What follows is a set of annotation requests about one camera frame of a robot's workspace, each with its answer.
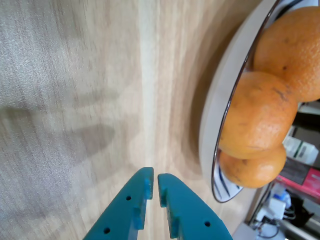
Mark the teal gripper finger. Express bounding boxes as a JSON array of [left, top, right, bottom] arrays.
[[82, 166, 155, 240], [157, 172, 234, 240]]

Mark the small orange with green stem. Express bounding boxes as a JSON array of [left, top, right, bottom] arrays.
[[218, 144, 287, 189]]

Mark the medium orange with dark scars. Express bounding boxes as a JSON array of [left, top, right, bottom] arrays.
[[218, 70, 299, 160]]

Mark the large orange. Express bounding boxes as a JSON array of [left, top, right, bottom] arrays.
[[251, 5, 320, 103]]

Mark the white plate with blue petals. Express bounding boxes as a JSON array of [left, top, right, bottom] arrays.
[[198, 0, 305, 204]]

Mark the white power adapter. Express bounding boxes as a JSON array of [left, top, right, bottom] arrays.
[[268, 197, 288, 219]]

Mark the pink box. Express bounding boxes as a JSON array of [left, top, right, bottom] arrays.
[[275, 167, 320, 201]]

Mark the white box with green label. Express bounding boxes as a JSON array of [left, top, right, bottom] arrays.
[[283, 135, 320, 166]]

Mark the white shelf post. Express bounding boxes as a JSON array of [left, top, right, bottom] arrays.
[[245, 182, 275, 226]]

